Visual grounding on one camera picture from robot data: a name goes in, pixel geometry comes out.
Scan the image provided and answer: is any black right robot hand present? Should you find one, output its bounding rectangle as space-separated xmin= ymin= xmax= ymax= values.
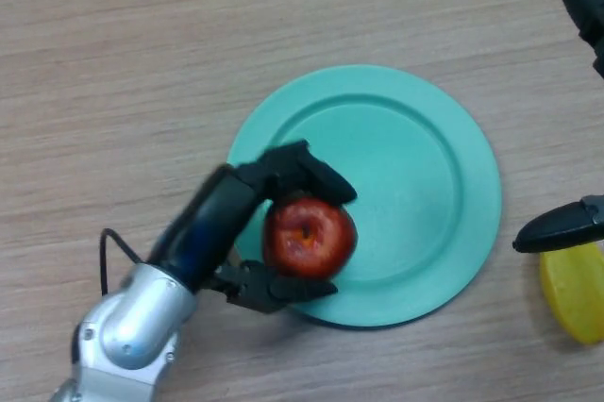
xmin=512 ymin=0 xmax=604 ymax=254

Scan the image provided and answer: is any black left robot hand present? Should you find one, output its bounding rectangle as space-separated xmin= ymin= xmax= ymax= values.
xmin=145 ymin=140 xmax=359 ymax=316

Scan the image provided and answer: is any red apple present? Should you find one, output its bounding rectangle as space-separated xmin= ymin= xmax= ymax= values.
xmin=262 ymin=197 xmax=356 ymax=279

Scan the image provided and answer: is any green round plate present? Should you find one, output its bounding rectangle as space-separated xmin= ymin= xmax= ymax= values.
xmin=226 ymin=65 xmax=502 ymax=328

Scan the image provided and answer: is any yellow starfruit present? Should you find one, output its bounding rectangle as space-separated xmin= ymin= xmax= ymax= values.
xmin=540 ymin=239 xmax=604 ymax=345

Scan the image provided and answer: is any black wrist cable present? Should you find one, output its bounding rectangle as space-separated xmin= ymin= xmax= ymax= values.
xmin=98 ymin=227 xmax=143 ymax=297

